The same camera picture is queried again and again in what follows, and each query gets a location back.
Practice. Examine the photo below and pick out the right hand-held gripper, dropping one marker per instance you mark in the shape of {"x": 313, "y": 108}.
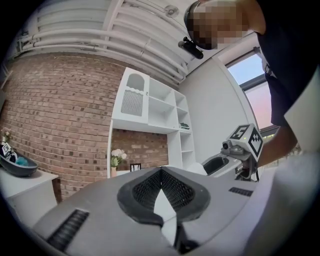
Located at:
{"x": 250, "y": 145}

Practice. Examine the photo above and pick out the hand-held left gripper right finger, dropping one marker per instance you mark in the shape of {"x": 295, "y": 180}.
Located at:
{"x": 197, "y": 200}

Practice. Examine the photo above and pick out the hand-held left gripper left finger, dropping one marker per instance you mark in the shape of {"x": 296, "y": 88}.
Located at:
{"x": 140, "y": 211}

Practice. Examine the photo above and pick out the person's right forearm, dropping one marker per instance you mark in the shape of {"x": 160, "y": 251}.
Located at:
{"x": 277, "y": 147}

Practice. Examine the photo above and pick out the green item on shelf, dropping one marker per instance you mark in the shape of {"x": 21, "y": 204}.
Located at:
{"x": 185, "y": 125}

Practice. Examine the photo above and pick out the blue fuzzy item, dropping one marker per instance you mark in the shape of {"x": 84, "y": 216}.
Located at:
{"x": 22, "y": 160}

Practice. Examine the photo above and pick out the pink vase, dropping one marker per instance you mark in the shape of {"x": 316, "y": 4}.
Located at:
{"x": 113, "y": 172}

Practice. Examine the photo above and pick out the white flower bouquet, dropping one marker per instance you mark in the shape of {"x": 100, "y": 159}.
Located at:
{"x": 118, "y": 156}

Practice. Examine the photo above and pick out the white shelf unit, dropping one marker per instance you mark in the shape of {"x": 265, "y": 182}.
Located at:
{"x": 160, "y": 120}

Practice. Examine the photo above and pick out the white arched cabinet door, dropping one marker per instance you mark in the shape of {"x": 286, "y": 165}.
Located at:
{"x": 133, "y": 96}

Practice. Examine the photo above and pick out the white side cabinet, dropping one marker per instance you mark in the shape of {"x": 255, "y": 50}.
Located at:
{"x": 27, "y": 192}

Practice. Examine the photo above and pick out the black oval bowl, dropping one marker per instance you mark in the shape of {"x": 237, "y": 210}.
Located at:
{"x": 20, "y": 168}

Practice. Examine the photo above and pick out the person's dark shirt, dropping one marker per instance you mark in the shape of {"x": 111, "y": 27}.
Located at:
{"x": 290, "y": 50}

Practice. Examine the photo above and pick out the person's head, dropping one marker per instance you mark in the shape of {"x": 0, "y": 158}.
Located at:
{"x": 217, "y": 22}

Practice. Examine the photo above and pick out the small pale flowers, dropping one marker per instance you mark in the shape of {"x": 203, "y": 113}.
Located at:
{"x": 6, "y": 133}

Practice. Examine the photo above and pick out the white ceiling pipes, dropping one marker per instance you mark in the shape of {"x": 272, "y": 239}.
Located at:
{"x": 107, "y": 37}

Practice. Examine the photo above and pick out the small black frame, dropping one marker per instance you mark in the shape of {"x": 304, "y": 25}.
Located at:
{"x": 135, "y": 167}

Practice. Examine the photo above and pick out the window with dark frame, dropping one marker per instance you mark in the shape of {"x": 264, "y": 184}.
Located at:
{"x": 252, "y": 92}

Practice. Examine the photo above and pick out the black head-worn camera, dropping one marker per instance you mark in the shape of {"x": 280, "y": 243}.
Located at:
{"x": 191, "y": 48}

